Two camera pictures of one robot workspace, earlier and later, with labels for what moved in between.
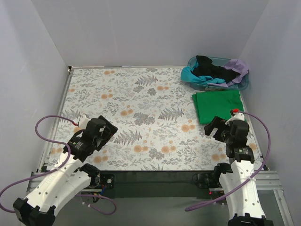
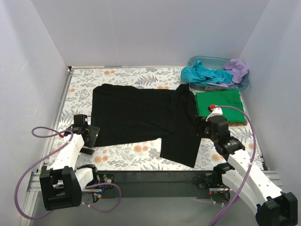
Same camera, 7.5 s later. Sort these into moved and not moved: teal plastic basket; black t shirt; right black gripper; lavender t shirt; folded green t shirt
Moved: black t shirt; right black gripper
Not moved: teal plastic basket; lavender t shirt; folded green t shirt
